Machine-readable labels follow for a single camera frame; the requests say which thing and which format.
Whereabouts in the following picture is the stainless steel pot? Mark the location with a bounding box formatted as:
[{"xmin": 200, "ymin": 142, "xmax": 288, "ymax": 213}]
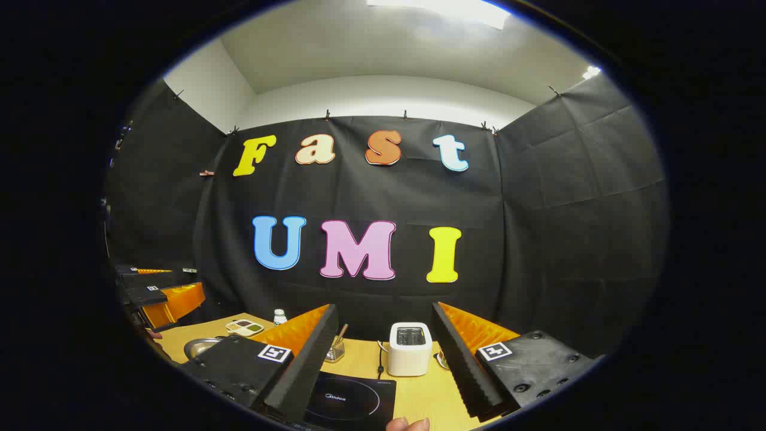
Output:
[{"xmin": 184, "ymin": 338, "xmax": 225, "ymax": 361}]

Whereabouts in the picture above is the black induction cooktop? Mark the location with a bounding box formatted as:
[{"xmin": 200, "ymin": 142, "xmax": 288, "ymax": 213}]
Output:
[{"xmin": 302, "ymin": 371, "xmax": 397, "ymax": 430}]

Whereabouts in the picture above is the white divided bean dish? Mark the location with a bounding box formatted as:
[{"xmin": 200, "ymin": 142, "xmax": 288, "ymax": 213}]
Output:
[{"xmin": 226, "ymin": 319, "xmax": 265, "ymax": 336}]

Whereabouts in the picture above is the black backdrop cloth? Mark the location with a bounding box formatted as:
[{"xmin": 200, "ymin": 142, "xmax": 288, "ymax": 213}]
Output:
[{"xmin": 105, "ymin": 75, "xmax": 670, "ymax": 360}]

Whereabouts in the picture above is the white toaster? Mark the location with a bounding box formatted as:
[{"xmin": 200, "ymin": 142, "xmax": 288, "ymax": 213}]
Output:
[{"xmin": 388, "ymin": 322, "xmax": 433, "ymax": 377}]

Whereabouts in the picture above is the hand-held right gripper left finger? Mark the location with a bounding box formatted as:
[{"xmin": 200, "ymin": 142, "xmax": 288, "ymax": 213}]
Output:
[{"xmin": 180, "ymin": 303, "xmax": 339, "ymax": 423}]

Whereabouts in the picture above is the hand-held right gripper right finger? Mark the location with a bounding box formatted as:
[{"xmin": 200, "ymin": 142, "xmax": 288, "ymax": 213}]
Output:
[{"xmin": 431, "ymin": 302, "xmax": 605, "ymax": 423}]

